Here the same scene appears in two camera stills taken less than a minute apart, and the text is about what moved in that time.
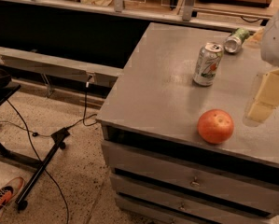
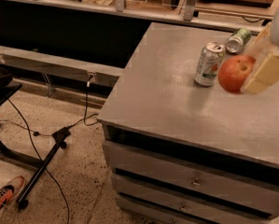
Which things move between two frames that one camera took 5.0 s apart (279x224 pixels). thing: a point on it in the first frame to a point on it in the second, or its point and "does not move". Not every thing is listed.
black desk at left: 1,87 does not move
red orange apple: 216,126 to 234,72
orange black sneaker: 2,198 does not move
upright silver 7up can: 207,63 does not move
